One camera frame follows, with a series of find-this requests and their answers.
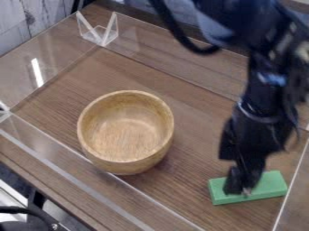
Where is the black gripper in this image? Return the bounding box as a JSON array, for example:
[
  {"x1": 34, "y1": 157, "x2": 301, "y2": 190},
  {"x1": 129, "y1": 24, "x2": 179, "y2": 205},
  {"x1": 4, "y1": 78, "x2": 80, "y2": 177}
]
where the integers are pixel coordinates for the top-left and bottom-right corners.
[{"x1": 218, "y1": 100, "x2": 294, "y2": 197}]

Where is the green rectangular block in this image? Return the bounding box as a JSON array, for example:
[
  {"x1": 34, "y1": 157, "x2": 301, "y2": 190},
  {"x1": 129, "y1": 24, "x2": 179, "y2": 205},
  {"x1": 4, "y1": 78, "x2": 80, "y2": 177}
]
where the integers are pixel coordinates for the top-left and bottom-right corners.
[{"x1": 207, "y1": 171, "x2": 289, "y2": 206}]

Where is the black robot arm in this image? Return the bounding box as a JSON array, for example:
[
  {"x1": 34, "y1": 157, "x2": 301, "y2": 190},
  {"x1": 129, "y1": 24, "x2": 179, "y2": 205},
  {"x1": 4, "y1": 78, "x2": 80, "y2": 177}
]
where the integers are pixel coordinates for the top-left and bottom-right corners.
[{"x1": 192, "y1": 0, "x2": 309, "y2": 195}]

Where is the wooden bowl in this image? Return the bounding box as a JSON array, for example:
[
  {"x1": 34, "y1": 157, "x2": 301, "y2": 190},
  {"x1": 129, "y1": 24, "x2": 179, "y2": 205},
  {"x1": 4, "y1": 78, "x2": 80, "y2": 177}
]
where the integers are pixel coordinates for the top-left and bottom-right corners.
[{"x1": 76, "y1": 90, "x2": 175, "y2": 175}]

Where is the clear acrylic tray wall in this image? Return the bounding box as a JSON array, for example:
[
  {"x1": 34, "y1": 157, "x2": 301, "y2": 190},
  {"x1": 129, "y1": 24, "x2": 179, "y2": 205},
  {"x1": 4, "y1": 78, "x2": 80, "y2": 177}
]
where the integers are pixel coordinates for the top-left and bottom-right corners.
[{"x1": 0, "y1": 109, "x2": 203, "y2": 231}]

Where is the black metal table frame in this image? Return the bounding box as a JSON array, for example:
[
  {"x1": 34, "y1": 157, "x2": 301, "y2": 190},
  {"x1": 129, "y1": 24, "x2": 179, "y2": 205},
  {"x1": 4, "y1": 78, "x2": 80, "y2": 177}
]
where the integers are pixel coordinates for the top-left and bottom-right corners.
[{"x1": 25, "y1": 188, "x2": 87, "y2": 231}]

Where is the clear acrylic corner bracket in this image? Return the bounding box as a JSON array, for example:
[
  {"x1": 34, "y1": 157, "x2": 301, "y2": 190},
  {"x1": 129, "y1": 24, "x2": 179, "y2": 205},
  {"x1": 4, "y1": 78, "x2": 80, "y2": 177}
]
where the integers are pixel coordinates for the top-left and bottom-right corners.
[{"x1": 76, "y1": 11, "x2": 117, "y2": 47}]

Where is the black cable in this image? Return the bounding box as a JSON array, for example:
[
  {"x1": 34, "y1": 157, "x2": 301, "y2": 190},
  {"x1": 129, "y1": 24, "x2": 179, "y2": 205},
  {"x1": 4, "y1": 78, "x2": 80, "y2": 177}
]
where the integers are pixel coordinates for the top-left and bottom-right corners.
[{"x1": 148, "y1": 0, "x2": 222, "y2": 56}]

